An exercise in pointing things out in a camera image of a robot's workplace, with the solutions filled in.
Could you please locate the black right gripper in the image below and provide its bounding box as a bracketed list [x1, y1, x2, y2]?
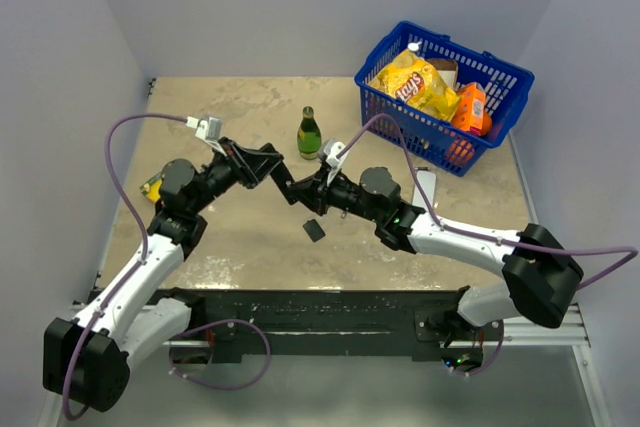
[287, 165, 382, 224]

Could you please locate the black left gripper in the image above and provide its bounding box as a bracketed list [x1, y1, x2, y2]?
[190, 137, 283, 214]

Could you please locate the black remote control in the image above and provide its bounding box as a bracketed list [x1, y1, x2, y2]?
[270, 163, 297, 205]

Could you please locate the black battery cover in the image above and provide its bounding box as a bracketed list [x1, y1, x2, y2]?
[303, 219, 326, 242]

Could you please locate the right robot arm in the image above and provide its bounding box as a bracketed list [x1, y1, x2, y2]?
[285, 167, 583, 340]

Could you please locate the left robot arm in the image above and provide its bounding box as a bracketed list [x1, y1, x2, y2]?
[42, 138, 283, 412]

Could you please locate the green glass bottle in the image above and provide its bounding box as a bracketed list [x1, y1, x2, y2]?
[297, 106, 322, 160]

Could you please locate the white rectangular box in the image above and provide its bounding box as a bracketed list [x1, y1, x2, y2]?
[412, 169, 437, 209]

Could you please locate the yellow chips bag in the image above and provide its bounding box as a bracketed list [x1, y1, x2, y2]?
[368, 48, 460, 121]

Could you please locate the orange fruit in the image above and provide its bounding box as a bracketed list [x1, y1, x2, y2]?
[445, 138, 475, 167]

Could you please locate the orange juice carton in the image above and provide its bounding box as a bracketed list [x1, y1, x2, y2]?
[451, 82, 486, 136]

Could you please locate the white cap bottle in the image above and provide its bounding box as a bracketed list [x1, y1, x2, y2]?
[407, 42, 421, 53]

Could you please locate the blue plastic shopping basket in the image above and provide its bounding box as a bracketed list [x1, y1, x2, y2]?
[354, 21, 535, 176]

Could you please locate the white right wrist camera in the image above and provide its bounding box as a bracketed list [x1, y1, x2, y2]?
[319, 138, 345, 168]

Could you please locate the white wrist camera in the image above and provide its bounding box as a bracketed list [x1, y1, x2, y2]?
[186, 116, 224, 143]
[319, 138, 345, 168]

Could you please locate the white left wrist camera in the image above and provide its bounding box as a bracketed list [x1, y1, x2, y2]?
[186, 116, 224, 143]

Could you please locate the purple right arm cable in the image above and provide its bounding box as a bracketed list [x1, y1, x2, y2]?
[335, 113, 639, 293]

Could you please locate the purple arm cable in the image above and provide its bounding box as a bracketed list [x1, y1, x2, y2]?
[335, 113, 639, 293]
[62, 113, 191, 421]

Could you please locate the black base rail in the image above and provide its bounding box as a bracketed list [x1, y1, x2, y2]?
[147, 288, 500, 368]

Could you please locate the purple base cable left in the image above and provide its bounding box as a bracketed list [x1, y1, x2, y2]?
[168, 319, 271, 392]

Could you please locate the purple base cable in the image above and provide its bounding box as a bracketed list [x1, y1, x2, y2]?
[449, 329, 505, 378]
[168, 319, 271, 392]

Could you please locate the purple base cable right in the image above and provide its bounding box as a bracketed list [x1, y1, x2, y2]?
[449, 329, 505, 378]

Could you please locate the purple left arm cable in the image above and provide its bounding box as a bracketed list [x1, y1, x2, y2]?
[62, 113, 191, 421]

